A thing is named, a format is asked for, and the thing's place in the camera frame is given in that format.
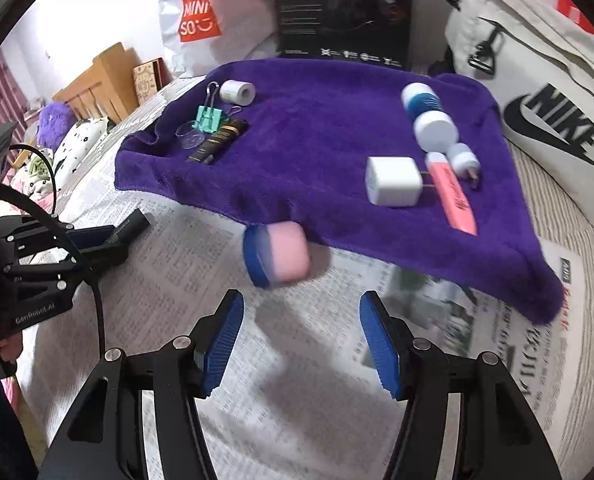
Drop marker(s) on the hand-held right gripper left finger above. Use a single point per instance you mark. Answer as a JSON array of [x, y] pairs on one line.
[[222, 345]]

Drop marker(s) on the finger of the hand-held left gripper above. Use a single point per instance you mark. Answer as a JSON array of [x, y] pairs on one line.
[[97, 259], [92, 236]]

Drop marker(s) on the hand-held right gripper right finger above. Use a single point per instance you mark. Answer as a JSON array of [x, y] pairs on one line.
[[382, 345]]

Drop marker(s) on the small black box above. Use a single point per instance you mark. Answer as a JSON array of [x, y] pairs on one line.
[[129, 227]]

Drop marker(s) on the pink and blue case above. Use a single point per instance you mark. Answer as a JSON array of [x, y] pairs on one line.
[[282, 252]]

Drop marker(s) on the clear plastic cap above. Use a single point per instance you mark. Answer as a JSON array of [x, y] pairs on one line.
[[189, 136]]

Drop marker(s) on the black gold lighter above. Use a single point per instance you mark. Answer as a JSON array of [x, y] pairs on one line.
[[219, 140]]

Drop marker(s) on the pink highlighter pen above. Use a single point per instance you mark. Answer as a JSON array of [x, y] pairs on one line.
[[454, 200]]

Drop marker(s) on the white charger plug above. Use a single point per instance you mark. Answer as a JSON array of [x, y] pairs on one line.
[[392, 182]]

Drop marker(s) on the green binder clip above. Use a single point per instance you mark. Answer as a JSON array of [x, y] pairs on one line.
[[208, 119]]

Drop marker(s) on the small white grey jar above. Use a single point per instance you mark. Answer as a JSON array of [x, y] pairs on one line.
[[462, 159]]

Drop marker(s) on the person's left hand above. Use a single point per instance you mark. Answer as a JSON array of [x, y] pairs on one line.
[[12, 350]]

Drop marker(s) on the pink white plush toy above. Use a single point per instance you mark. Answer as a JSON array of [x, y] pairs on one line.
[[34, 180]]

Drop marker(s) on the white black-spotted pillow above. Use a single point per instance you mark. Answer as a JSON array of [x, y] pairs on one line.
[[82, 145]]

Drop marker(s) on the newspaper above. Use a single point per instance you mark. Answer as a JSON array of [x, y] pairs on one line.
[[287, 435]]

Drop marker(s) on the purple plush toy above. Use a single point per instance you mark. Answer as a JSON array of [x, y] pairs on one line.
[[54, 122]]

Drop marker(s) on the wooden headboard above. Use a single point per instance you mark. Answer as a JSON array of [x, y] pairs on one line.
[[102, 85]]

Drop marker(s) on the purple towel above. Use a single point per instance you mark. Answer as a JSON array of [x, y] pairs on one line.
[[317, 160]]

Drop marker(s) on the white tape roll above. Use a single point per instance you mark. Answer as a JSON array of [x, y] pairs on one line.
[[237, 92]]

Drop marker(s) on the large blue white bottle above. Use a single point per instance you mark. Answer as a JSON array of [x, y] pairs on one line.
[[429, 120]]

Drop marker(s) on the white sling bag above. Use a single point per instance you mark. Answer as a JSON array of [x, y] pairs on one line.
[[542, 60]]

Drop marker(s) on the black headphone box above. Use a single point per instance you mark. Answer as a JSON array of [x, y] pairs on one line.
[[337, 10]]

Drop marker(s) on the red white cardboard box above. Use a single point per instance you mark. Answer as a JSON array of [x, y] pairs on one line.
[[577, 12]]

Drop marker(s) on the wooden patterned frame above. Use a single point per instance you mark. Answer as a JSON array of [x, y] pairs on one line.
[[149, 82]]

